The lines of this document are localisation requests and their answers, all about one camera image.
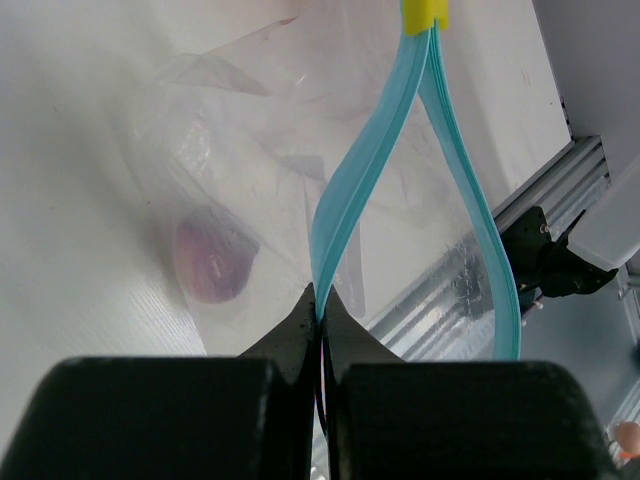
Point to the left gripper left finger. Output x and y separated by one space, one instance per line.
245 417

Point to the clear zip top bag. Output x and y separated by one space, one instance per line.
332 138

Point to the aluminium rail frame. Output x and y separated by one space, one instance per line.
465 308

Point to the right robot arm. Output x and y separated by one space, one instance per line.
590 252

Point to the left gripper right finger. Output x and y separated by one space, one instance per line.
391 419

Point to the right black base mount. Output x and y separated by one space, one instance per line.
540 245

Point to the purple onion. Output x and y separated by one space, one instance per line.
213 255

